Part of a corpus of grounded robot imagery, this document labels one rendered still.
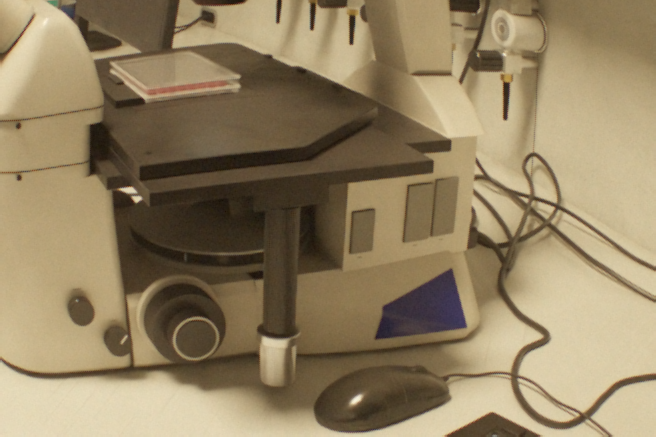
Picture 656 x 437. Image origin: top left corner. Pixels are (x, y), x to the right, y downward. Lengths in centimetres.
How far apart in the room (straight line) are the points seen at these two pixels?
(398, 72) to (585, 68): 38
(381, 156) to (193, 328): 18
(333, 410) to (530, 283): 35
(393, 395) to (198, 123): 24
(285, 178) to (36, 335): 25
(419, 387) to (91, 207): 28
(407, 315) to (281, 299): 15
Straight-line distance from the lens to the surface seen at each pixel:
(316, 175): 65
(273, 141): 67
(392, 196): 81
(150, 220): 85
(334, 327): 81
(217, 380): 78
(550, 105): 127
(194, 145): 66
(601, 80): 118
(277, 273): 71
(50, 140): 69
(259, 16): 207
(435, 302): 84
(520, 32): 123
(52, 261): 72
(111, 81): 84
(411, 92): 88
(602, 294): 99
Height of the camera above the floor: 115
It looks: 20 degrees down
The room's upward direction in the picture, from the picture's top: 3 degrees clockwise
